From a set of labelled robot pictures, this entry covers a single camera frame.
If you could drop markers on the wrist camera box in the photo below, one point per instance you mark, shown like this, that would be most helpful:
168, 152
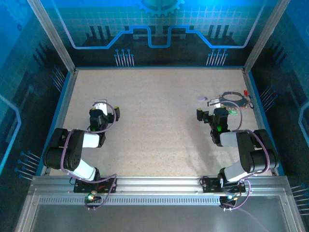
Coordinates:
101, 106
214, 103

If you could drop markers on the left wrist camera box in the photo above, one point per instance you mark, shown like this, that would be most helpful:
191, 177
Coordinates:
101, 106

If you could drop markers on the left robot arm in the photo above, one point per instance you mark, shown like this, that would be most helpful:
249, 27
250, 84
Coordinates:
91, 140

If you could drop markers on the red plastic key tag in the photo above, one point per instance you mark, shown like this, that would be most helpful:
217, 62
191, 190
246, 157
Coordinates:
246, 92

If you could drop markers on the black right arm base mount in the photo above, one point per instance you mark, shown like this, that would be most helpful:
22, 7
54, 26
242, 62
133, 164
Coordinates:
210, 186

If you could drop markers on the table side edge rail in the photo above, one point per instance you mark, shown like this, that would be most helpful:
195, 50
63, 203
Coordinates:
249, 84
64, 108

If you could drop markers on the grey metal panel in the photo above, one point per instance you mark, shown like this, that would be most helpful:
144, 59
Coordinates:
154, 217

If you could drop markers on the pale oval key tag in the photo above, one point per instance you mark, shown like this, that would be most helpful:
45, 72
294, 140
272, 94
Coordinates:
202, 98

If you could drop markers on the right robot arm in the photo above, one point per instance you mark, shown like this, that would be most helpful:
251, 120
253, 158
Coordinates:
229, 139

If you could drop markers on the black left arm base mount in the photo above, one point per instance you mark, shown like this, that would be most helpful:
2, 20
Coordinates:
82, 187

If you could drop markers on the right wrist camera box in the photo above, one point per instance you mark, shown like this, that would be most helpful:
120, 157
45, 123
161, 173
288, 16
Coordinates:
214, 103

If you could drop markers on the long table edge rail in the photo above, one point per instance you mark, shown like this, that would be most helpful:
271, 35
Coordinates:
159, 68

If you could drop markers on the large metal band keyring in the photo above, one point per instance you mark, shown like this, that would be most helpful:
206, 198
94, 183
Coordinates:
231, 92

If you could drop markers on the small LED circuit board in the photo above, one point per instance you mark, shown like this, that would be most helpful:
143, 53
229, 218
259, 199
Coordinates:
91, 197
229, 198

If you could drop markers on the aluminium slotted mounting rail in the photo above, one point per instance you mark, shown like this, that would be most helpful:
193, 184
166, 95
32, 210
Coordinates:
157, 186

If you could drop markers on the green key tag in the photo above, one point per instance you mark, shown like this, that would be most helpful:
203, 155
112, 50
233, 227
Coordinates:
233, 111

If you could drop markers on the aluminium frame post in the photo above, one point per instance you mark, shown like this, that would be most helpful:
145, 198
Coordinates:
266, 36
51, 36

